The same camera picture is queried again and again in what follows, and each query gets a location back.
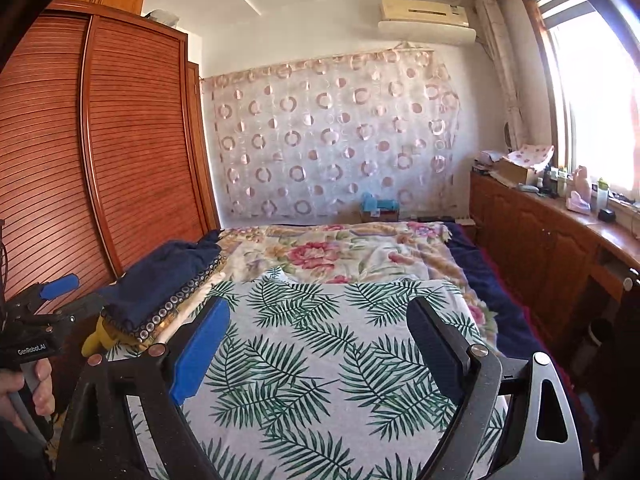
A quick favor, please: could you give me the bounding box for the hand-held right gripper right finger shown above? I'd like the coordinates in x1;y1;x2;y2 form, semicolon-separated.
406;296;585;480

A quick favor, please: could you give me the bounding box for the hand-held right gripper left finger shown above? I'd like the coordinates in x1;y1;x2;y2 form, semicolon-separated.
55;296;231;480

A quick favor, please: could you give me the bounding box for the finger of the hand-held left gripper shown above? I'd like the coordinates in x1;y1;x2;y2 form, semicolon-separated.
55;292;108;328
10;274;81;311

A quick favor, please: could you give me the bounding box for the navy blue printed t-shirt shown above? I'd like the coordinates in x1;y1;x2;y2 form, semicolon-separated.
97;230;223;333

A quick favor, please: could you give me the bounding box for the person's left hand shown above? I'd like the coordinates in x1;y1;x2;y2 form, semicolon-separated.
0;360;56;433

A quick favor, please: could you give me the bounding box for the yellow plush toy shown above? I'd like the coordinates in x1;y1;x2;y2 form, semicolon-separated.
82;317;121;356

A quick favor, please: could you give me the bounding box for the black patterned pillow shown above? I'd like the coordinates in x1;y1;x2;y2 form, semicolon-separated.
127;255;226;348

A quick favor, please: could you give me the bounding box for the navy blue bed sheet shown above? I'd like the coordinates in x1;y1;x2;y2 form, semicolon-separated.
445;222;551;361

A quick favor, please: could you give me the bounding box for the long wooden cabinet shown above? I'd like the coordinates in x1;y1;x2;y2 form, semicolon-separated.
470;170;640;361

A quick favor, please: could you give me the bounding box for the floral blanket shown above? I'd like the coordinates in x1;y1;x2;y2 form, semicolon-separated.
215;222;501;351

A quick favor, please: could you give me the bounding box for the blue toy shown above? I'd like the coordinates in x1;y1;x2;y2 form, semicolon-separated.
361;192;401;213

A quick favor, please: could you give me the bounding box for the wooden slatted wardrobe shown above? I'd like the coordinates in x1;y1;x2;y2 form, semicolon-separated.
0;0;223;311

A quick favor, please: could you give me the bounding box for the cardboard box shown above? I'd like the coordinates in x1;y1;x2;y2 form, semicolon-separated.
497;157;538;186

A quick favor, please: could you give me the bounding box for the pink tissue pack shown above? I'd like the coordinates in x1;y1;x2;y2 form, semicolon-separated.
566;192;592;216

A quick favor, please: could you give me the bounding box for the pink dotted cloth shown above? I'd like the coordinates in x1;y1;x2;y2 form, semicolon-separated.
505;145;556;171

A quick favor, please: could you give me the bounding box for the pink figurine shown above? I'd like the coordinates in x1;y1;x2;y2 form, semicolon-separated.
572;166;593;201

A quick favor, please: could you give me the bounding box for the pink circle pattern curtain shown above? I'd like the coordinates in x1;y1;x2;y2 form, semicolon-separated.
200;47;461;221

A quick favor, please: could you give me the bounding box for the white drape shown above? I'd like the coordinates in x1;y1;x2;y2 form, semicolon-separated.
475;0;531;148

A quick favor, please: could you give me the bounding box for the beige wall air conditioner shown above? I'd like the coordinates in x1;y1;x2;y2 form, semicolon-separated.
377;0;478;43

